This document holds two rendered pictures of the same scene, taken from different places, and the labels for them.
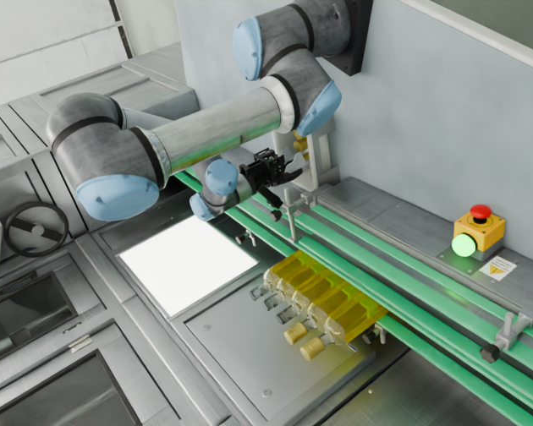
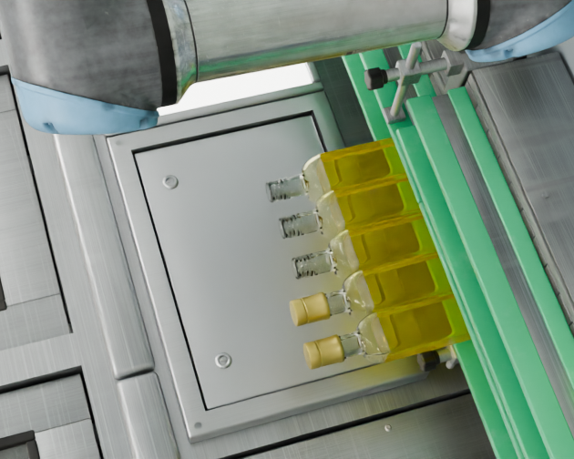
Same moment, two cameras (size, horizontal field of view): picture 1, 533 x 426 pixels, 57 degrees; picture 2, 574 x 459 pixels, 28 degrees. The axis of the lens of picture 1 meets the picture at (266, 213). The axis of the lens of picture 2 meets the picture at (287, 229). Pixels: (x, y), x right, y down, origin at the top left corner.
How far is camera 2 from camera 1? 0.52 m
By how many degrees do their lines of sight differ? 29
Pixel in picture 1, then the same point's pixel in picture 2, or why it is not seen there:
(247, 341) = (229, 247)
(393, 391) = (423, 445)
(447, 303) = (558, 425)
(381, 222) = (548, 205)
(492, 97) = not seen: outside the picture
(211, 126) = (301, 31)
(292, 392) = (264, 379)
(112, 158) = (95, 63)
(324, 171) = not seen: hidden behind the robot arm
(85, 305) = not seen: outside the picture
